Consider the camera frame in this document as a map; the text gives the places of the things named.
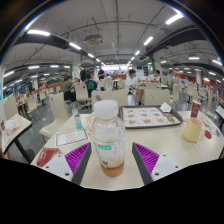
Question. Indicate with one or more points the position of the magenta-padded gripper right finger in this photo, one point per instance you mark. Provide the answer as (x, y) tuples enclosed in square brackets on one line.
[(166, 166)]

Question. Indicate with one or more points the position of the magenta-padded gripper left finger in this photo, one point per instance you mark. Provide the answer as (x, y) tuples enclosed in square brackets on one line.
[(56, 166)]

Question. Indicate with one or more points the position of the clear plastic drink bottle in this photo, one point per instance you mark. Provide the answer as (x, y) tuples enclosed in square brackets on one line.
[(108, 133)]

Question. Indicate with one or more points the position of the red paper packet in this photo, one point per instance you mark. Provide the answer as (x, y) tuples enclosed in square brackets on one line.
[(46, 156)]

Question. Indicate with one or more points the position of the white card with red print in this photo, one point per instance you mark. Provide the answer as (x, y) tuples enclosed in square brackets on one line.
[(71, 137)]

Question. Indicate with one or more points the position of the pale yellow mug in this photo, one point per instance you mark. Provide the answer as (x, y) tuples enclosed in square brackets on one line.
[(192, 131)]

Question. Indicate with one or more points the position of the small clear teal bottle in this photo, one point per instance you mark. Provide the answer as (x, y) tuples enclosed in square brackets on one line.
[(78, 122)]

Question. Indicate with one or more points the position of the white neighbouring table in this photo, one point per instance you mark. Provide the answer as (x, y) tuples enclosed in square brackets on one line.
[(20, 133), (220, 111)]

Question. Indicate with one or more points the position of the dark food tray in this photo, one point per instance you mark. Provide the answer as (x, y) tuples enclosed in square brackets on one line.
[(150, 118)]

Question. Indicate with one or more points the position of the flat round red coaster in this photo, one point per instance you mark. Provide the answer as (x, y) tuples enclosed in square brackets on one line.
[(208, 134)]

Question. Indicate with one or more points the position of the cream chair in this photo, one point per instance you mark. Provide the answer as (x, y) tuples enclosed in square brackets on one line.
[(113, 96), (156, 96), (56, 113)]

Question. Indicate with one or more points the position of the crumpled white napkin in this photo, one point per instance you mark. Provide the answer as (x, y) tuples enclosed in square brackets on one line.
[(165, 107)]

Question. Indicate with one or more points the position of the red paper cup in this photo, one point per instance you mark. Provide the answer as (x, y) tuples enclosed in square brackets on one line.
[(195, 109)]

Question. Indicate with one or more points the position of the group of cream chairs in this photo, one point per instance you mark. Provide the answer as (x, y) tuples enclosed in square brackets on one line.
[(81, 91)]

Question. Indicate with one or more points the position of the person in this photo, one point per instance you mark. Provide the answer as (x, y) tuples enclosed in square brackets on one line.
[(90, 85), (68, 88), (101, 72), (155, 77), (82, 73), (130, 83)]

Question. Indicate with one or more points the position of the ceiling air conditioner unit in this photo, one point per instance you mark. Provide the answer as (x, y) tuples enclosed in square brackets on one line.
[(93, 39)]

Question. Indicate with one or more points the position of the group of ceiling lights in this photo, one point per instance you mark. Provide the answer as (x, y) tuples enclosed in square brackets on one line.
[(38, 32)]

